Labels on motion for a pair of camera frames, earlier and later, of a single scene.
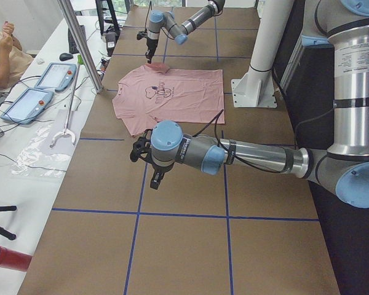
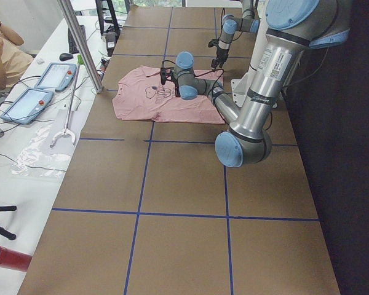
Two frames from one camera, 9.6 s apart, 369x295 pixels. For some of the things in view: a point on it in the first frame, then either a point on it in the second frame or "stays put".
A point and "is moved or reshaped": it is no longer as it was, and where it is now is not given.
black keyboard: (73, 48) stays put
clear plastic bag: (31, 162) stays put
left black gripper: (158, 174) → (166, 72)
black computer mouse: (66, 56) stays put
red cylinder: (0, 256) stays put
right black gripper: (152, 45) → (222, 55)
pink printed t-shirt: (156, 93) is moved or reshaped
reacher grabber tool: (80, 62) stays put
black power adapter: (111, 36) stays put
